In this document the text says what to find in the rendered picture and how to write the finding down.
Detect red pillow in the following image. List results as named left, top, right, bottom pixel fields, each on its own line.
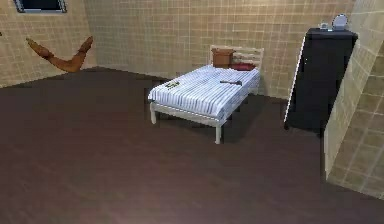
left=229, top=62, right=257, bottom=72

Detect white bed with striped cover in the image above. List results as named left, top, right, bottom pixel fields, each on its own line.
left=147, top=45, right=265, bottom=145

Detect dark long tool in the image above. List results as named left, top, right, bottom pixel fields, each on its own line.
left=219, top=79, right=243, bottom=87

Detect brown box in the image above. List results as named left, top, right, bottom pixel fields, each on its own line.
left=211, top=48, right=236, bottom=69

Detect black tall cabinet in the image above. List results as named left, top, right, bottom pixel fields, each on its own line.
left=283, top=27, right=359, bottom=133

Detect orange curved hammock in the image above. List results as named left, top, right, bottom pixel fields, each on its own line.
left=25, top=35, right=94, bottom=74

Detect white round clock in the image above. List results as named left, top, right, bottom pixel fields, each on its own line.
left=331, top=13, right=349, bottom=32

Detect dark framed window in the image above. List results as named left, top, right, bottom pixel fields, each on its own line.
left=13, top=0, right=68, bottom=14

